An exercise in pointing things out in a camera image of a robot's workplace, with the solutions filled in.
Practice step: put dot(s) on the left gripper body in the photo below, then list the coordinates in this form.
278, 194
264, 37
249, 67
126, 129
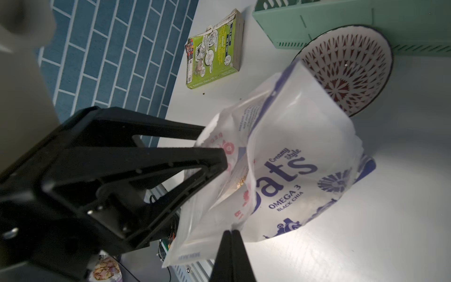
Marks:
40, 238

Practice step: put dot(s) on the white oats bag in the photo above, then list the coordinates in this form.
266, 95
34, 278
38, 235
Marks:
291, 153

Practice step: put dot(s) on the mint green file organizer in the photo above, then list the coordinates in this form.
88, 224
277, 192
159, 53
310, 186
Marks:
412, 27

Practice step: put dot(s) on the red patterned breakfast bowl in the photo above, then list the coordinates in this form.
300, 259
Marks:
352, 63

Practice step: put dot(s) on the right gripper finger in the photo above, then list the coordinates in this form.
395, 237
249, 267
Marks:
232, 262

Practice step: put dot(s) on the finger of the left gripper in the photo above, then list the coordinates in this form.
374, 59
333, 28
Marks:
116, 127
158, 169

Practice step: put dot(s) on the green comic book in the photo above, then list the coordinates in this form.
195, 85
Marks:
215, 53

